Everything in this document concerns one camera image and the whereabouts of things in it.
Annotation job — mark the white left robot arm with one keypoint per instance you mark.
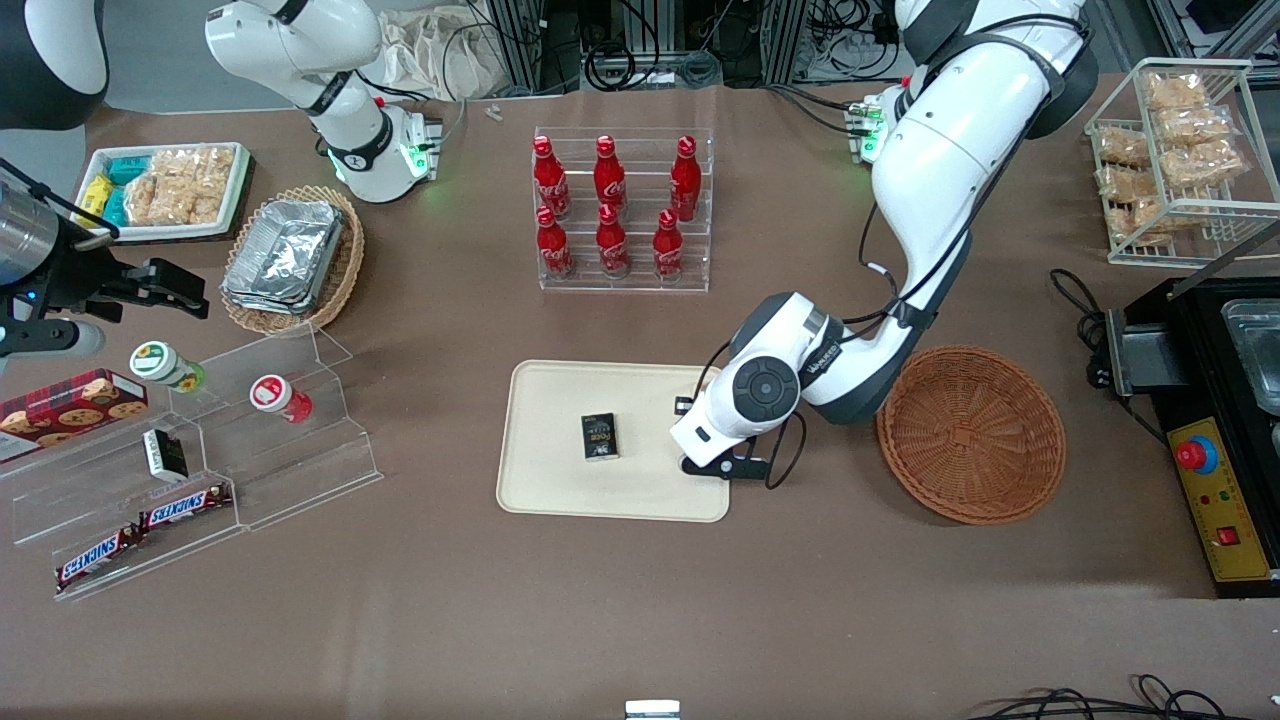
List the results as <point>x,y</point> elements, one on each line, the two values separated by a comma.
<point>950,150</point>

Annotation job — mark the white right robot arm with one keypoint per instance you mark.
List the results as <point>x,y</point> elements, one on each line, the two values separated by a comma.
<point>300,50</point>

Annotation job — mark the white rectangular snack tray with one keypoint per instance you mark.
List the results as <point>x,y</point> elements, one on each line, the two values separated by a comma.
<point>160,232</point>

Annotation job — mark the oval tan wicker basket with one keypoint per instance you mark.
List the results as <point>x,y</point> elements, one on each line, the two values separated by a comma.
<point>345,260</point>

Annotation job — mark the cream plastic tray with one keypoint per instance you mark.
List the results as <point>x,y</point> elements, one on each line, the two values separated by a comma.
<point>560,400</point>

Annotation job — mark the round brown wicker basket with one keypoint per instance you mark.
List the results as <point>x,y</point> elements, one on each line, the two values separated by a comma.
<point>970,440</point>

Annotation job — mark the green lid cup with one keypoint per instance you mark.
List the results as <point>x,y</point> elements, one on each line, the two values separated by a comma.
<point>165,365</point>

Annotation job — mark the teal snack packet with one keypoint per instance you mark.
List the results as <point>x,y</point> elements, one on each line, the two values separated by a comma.
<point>114,208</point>
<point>127,168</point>

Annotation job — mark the clear rice cracker bag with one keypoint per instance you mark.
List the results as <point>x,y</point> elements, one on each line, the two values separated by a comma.
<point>145,200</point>
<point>205,175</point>

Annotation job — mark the yellow snack packet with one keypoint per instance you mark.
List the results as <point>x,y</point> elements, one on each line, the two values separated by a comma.
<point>96,195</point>

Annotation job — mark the stack of foil trays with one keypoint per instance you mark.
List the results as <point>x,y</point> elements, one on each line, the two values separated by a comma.
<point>285,255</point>

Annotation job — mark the red lid cup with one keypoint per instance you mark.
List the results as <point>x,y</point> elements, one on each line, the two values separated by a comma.
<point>278,397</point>

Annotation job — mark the black playing card box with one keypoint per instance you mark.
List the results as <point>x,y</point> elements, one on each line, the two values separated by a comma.
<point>600,437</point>

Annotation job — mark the red cookie box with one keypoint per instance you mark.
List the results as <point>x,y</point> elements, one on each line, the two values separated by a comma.
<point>70,410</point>

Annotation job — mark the small black white box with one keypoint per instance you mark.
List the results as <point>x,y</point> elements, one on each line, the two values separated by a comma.
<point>165,455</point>

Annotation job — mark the clear acrylic stepped shelf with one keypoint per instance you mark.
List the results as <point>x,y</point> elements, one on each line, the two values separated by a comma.
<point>300,470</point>

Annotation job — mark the snickers chocolate bar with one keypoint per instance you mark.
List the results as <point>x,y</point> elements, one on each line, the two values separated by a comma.
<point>98,557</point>
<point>185,507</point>

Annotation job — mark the clear acrylic bottle rack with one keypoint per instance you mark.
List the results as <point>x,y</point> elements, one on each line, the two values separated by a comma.
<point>640,270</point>

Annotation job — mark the red cola bottle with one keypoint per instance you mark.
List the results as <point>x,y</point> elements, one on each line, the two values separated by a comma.
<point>612,245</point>
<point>550,180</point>
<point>553,248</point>
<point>609,178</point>
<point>668,250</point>
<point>685,180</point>

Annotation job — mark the small white device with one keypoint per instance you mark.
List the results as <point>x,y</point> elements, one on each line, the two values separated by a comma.
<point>652,710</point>

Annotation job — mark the beige cloth bag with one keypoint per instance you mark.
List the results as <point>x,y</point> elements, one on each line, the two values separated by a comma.
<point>440,50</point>

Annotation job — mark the black tabletop appliance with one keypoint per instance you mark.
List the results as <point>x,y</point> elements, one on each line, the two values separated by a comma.
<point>1200,350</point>

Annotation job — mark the clear bagged snack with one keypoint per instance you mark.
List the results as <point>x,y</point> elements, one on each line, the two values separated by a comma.
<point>1172,90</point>
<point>1200,163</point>
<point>1192,125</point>
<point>1122,146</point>
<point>1160,215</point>
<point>1128,183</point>

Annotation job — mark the yellow emergency stop box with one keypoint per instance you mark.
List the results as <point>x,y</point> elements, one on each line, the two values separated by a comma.
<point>1225,500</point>

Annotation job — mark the metal pan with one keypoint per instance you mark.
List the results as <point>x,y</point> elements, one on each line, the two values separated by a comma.
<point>1258,350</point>

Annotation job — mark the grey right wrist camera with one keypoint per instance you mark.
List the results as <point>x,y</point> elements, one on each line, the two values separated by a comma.
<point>50,338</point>

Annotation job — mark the aluminium frame post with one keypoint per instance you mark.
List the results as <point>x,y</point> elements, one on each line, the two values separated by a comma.
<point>515,45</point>
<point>785,40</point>

